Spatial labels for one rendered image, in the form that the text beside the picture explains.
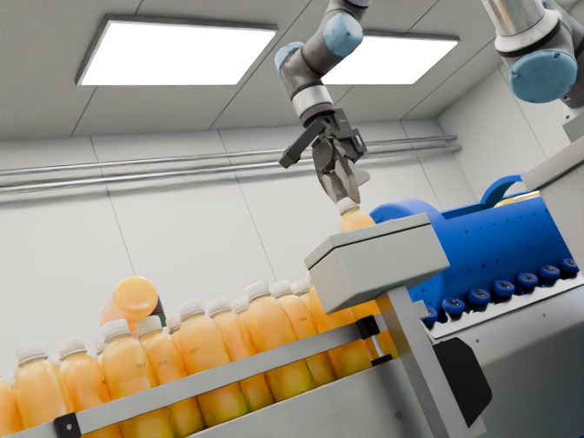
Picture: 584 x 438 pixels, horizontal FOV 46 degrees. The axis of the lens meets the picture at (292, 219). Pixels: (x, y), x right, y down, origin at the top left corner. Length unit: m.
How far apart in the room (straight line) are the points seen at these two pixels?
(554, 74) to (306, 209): 4.83
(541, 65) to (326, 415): 0.71
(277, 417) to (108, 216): 4.19
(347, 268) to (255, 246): 4.54
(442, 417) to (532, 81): 0.62
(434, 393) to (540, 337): 0.47
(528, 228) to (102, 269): 3.74
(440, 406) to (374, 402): 0.11
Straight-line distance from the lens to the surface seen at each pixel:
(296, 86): 1.39
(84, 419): 1.00
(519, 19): 1.30
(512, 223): 1.58
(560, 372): 1.56
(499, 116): 7.45
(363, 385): 1.13
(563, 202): 1.45
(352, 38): 1.35
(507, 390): 1.44
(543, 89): 1.34
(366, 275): 1.05
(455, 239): 1.46
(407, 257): 1.11
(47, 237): 4.95
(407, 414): 1.16
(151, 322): 1.11
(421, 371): 1.09
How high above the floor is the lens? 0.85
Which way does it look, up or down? 16 degrees up
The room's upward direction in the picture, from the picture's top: 22 degrees counter-clockwise
